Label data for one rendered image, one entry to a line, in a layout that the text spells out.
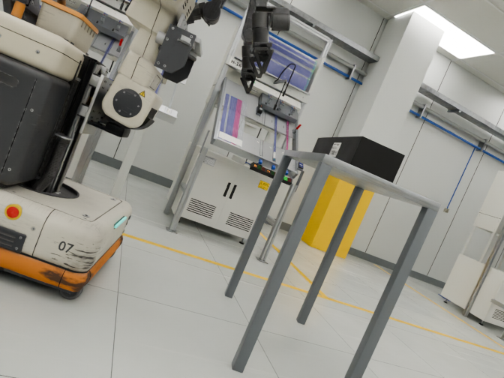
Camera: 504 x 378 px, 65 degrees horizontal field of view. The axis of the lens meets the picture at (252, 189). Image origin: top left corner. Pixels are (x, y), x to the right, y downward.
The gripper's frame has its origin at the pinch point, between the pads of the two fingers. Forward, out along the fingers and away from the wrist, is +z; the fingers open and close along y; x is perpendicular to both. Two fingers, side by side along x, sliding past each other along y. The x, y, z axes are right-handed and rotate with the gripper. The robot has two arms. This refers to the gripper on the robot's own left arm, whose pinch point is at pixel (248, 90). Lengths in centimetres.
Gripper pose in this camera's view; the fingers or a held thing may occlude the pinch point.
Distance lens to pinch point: 188.2
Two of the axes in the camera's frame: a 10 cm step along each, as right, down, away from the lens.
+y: -0.8, -1.4, 9.9
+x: -10.0, 0.2, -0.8
